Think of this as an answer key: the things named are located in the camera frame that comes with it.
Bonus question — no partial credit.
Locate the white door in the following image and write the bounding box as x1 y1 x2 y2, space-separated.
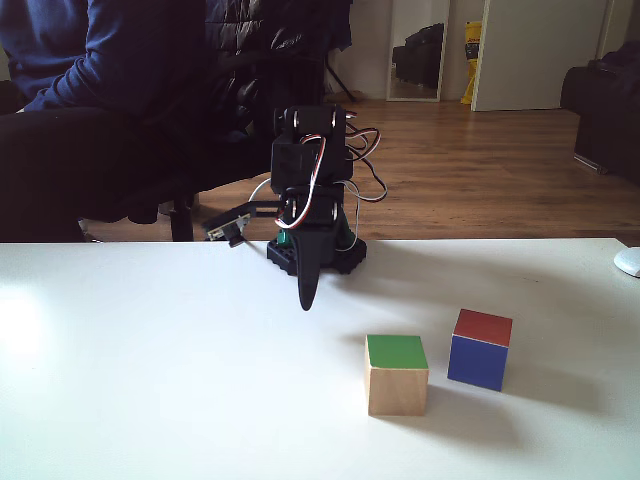
470 0 609 113

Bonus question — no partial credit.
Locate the black office chair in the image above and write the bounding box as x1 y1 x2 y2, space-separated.
157 0 354 244

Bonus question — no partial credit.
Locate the red and blue cube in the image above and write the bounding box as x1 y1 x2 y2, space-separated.
446 308 515 393

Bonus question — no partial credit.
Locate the yellow bag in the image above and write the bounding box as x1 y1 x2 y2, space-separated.
459 20 484 106

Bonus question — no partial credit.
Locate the person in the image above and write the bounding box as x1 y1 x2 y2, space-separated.
0 0 274 242

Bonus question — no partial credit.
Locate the black sofa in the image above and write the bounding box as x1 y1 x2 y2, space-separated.
559 41 640 187

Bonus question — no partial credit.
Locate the black gripper camera module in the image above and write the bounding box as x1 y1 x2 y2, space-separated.
203 199 282 249

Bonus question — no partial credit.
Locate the standing wall mirror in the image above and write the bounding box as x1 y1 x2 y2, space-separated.
386 0 452 103

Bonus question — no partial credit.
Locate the wooden cube with green face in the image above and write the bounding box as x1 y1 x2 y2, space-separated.
365 333 431 418

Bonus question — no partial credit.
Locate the white computer mouse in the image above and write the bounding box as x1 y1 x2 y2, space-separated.
613 246 640 278

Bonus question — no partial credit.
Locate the red white black servo cable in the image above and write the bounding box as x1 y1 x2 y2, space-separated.
343 110 389 204

